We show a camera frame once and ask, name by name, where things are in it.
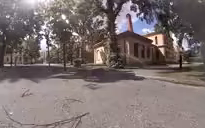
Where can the small bush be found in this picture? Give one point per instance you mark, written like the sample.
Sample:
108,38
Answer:
77,62

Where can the beige building with chimney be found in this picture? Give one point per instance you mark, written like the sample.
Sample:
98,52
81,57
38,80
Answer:
136,48

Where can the long fallen branch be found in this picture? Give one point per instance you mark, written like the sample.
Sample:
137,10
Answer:
53,122

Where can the dark short pole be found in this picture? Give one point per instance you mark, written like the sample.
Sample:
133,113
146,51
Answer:
180,61

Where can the small fallen branch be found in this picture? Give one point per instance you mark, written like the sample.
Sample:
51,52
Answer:
25,92

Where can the grass area with shade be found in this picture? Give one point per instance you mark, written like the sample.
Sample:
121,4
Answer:
186,76

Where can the group of shady trees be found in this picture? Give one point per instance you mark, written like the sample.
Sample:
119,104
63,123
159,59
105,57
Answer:
20,30

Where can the dark lamp post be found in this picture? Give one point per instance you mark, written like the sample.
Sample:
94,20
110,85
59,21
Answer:
64,50

